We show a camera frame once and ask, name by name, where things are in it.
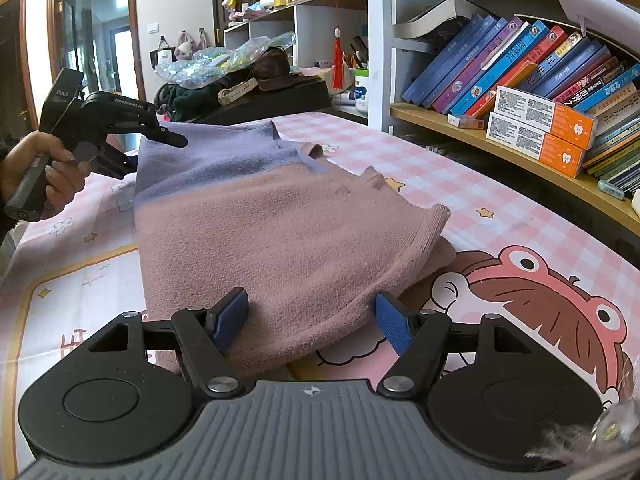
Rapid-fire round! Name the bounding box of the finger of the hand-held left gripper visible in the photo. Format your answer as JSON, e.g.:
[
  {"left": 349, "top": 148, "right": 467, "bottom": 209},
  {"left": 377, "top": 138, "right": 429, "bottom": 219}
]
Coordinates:
[
  {"left": 92, "top": 144, "right": 139, "bottom": 181},
  {"left": 140, "top": 121, "right": 189, "bottom": 149}
]

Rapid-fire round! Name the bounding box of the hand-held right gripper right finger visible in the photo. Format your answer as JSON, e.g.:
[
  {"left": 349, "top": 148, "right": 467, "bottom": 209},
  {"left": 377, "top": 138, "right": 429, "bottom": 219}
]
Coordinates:
[{"left": 374, "top": 292, "right": 541, "bottom": 399}]

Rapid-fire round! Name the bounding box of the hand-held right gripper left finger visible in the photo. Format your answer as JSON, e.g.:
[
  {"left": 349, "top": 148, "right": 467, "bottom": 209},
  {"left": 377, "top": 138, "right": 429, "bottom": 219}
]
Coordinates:
[{"left": 87, "top": 287, "right": 250, "bottom": 399}]

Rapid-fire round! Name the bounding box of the pink and purple knit sweater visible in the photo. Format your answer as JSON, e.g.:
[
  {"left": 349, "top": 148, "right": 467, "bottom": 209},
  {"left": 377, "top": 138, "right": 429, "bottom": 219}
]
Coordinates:
[{"left": 132, "top": 120, "right": 457, "bottom": 379}]

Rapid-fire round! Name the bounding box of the person's left hand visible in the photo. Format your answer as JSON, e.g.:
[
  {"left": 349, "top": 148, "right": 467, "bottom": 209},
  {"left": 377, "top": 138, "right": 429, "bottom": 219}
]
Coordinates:
[{"left": 1, "top": 131, "right": 93, "bottom": 220}]

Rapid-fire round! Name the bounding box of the dark green cloth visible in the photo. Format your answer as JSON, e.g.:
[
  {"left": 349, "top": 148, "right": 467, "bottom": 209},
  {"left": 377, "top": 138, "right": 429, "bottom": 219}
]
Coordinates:
[{"left": 154, "top": 81, "right": 228, "bottom": 123}]

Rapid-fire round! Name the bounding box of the clear plastic bag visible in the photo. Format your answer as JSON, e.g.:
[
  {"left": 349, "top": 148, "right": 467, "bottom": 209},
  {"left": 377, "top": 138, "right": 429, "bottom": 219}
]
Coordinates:
[{"left": 154, "top": 31, "right": 297, "bottom": 90}]

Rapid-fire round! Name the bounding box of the pink plush toy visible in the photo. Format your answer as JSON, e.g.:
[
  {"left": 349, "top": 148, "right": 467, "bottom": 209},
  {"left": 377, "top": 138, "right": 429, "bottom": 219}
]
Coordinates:
[{"left": 173, "top": 30, "right": 197, "bottom": 62}]

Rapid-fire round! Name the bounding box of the black case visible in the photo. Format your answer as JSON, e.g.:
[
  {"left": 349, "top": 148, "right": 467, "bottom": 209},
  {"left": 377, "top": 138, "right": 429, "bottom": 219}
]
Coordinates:
[{"left": 200, "top": 79, "right": 332, "bottom": 127}]

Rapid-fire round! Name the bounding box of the pink checked cartoon tablecloth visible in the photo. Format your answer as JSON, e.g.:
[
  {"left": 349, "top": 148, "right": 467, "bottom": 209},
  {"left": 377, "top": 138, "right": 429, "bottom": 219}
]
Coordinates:
[{"left": 0, "top": 110, "right": 640, "bottom": 411}]

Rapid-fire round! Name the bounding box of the white side shelf unit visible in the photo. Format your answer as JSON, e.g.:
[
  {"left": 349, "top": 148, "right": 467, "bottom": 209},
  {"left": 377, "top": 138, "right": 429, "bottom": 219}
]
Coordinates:
[{"left": 222, "top": 0, "right": 372, "bottom": 122}]

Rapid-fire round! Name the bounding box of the red tassel charm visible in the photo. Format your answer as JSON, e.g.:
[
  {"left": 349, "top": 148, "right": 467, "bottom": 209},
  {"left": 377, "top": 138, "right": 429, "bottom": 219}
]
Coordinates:
[{"left": 332, "top": 24, "right": 347, "bottom": 97}]

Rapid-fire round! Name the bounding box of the white lotion bottle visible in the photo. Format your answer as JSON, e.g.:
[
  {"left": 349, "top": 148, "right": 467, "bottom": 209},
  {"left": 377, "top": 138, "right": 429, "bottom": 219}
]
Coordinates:
[{"left": 354, "top": 70, "right": 371, "bottom": 114}]

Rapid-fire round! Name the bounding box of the wooden bookshelf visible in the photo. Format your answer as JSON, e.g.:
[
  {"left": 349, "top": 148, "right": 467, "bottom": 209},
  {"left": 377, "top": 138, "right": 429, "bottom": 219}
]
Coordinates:
[{"left": 367, "top": 0, "right": 640, "bottom": 241}]

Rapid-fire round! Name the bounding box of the grey fur trim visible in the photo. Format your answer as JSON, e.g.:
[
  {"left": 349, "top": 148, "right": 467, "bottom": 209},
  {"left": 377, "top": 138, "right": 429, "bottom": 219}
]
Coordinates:
[{"left": 522, "top": 422, "right": 640, "bottom": 480}]

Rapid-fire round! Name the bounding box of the small white eraser box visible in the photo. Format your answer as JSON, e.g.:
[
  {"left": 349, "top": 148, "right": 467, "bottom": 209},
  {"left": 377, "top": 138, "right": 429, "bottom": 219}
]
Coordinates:
[{"left": 447, "top": 114, "right": 487, "bottom": 131}]

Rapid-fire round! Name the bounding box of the orange and white carton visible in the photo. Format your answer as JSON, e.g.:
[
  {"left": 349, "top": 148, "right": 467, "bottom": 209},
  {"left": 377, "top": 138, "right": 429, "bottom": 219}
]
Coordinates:
[
  {"left": 493, "top": 85, "right": 598, "bottom": 137},
  {"left": 486, "top": 111, "right": 587, "bottom": 179}
]

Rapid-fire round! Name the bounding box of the clear glass ball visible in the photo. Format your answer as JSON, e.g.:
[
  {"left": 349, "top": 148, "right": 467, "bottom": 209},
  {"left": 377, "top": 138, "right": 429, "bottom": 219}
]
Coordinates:
[{"left": 590, "top": 402, "right": 640, "bottom": 448}]

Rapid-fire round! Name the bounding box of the small teal eraser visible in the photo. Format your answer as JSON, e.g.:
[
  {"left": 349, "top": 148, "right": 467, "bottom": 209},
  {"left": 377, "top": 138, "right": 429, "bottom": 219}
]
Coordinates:
[{"left": 597, "top": 179, "right": 626, "bottom": 202}]

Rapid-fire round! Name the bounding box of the row of colourful books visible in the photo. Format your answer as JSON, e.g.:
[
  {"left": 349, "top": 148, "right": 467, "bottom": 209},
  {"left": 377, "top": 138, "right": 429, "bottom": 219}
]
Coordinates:
[{"left": 402, "top": 14, "right": 640, "bottom": 196}]

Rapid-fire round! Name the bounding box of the grey paperback book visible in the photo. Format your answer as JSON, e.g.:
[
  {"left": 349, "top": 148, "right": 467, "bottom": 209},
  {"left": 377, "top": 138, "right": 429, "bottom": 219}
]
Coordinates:
[{"left": 394, "top": 0, "right": 482, "bottom": 42}]

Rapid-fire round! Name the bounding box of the white oval lamp head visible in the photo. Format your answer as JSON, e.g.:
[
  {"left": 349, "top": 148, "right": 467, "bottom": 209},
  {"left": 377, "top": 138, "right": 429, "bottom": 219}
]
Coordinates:
[{"left": 550, "top": 0, "right": 640, "bottom": 47}]

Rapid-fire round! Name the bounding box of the brown wooden door frame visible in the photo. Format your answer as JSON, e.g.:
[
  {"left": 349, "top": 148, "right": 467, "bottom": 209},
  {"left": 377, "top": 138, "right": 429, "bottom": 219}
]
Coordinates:
[{"left": 0, "top": 0, "right": 148, "bottom": 131}]

